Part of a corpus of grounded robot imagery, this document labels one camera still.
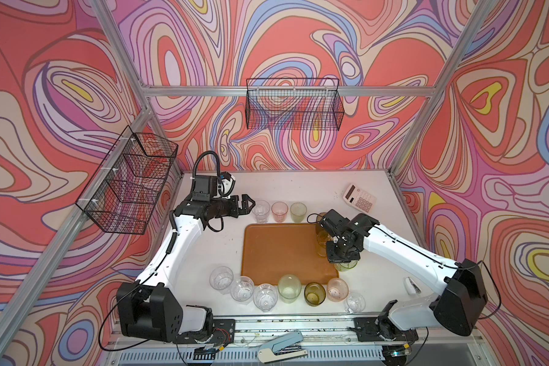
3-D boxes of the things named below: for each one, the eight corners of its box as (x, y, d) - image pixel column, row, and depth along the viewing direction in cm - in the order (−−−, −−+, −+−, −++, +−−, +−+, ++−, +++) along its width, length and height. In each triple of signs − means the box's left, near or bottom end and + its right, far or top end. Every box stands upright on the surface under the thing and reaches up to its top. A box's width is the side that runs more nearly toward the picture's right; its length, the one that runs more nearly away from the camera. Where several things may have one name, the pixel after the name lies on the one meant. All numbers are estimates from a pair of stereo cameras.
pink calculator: (340, 202, 109) (342, 197, 106) (347, 187, 115) (348, 182, 112) (371, 214, 105) (374, 209, 102) (376, 197, 111) (379, 192, 108)
